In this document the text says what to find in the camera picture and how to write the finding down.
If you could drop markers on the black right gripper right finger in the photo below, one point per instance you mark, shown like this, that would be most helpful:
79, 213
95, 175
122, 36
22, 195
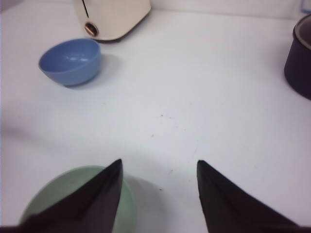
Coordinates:
228, 209

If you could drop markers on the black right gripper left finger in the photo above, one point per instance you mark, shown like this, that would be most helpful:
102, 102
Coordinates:
90, 209

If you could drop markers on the green plastic bowl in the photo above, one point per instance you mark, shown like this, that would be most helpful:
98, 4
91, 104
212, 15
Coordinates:
68, 182

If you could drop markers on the blue plastic bowl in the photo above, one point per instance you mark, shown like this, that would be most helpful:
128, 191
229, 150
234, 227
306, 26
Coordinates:
72, 62

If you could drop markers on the dark blue saucepan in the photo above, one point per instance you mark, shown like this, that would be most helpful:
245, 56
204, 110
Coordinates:
297, 69

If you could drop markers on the cream two-slot toaster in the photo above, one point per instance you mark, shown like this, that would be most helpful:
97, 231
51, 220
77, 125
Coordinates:
110, 20

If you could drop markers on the clear blue-rimmed container lid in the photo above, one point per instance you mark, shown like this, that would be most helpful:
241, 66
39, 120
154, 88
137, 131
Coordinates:
305, 6

